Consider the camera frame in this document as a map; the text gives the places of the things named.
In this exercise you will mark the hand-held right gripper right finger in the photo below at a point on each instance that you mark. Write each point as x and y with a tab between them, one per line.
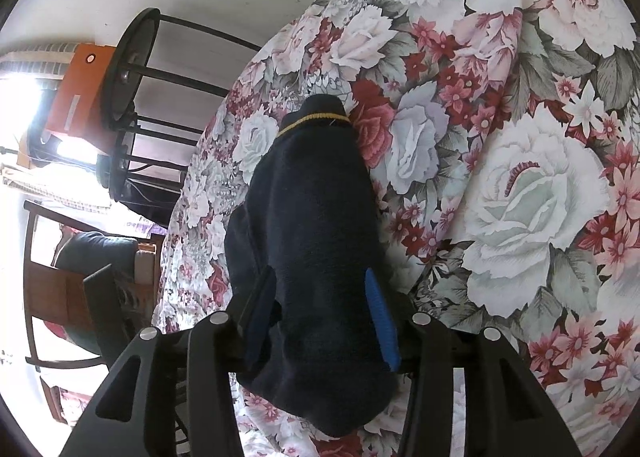
382	324

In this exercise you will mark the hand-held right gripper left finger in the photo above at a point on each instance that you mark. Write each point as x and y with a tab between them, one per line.
257	324

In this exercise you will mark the navy garment with yellow trim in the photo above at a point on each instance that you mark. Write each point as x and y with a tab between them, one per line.
310	217

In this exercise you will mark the floral blanket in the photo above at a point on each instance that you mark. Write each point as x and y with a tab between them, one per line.
525	187

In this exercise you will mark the wooden chair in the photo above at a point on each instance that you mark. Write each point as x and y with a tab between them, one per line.
55	287

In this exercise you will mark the round black metal side table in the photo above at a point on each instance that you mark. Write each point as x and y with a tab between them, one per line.
122	72

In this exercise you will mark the orange box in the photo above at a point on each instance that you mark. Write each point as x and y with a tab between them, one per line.
75	97

